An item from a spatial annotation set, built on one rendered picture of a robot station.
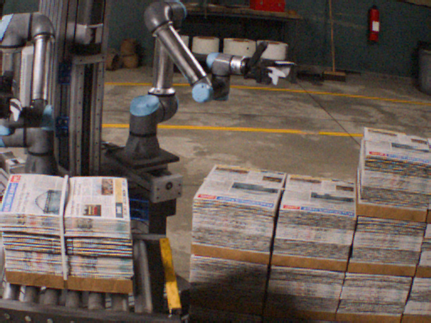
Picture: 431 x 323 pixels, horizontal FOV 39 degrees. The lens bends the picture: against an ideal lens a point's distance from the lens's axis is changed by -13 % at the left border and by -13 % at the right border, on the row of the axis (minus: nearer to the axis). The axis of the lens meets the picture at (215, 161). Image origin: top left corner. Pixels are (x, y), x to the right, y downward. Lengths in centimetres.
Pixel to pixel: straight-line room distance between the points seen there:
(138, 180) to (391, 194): 105
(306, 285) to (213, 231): 40
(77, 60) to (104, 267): 107
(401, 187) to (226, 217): 64
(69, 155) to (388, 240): 131
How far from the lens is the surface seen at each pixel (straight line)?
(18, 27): 240
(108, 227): 169
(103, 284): 177
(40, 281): 179
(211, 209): 239
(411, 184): 232
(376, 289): 248
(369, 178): 230
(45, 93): 225
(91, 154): 275
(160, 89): 282
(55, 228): 170
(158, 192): 268
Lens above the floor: 172
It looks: 19 degrees down
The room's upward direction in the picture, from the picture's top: 4 degrees clockwise
